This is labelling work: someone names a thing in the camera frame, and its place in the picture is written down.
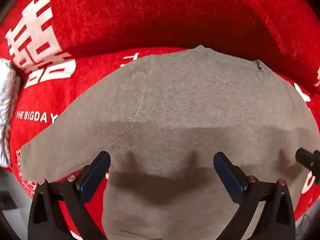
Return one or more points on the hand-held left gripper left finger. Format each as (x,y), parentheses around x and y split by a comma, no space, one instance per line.
(96,176)

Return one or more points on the red printed blanket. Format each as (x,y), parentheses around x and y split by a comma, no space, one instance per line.
(150,15)

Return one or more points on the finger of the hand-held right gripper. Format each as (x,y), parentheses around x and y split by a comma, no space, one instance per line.
(308,158)

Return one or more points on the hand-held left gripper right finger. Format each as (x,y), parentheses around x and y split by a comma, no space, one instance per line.
(228,177)

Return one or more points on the white patterned cloth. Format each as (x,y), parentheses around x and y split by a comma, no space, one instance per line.
(6,105)

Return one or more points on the grey knit sweater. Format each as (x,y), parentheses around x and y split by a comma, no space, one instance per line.
(175,110)

